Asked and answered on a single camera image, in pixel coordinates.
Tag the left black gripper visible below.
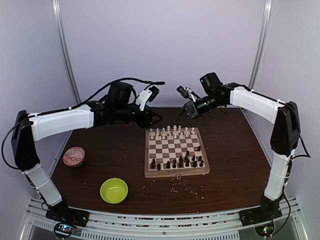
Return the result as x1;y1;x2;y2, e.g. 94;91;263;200
115;103;163;129

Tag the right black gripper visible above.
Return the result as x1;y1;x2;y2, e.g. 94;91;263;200
175;93;224;120

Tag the dark queen piece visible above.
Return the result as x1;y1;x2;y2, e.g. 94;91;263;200
166;161;171;169

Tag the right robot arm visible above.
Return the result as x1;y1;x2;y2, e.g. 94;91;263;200
176;72;304;221

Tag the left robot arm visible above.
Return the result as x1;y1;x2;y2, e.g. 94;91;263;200
5;77;165;222

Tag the wooden chess board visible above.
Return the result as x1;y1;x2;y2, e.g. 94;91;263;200
144;127;211;178

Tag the green plastic bowl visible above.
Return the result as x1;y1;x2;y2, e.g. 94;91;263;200
99;178;129;205

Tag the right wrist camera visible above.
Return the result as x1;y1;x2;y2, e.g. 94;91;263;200
176;85;198;102

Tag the right aluminium frame post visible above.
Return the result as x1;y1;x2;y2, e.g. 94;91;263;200
249;0;273;89

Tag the aluminium frame post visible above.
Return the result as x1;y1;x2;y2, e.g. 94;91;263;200
249;0;273;89
52;0;81;104

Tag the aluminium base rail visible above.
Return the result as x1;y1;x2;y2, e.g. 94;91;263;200
17;197;311;240

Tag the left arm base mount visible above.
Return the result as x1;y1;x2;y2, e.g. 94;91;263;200
45;208;90;239

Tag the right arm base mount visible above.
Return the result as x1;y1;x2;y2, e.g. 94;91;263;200
238;206;282;238

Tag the left aluminium frame post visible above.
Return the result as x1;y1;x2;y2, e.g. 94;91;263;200
52;0;81;104

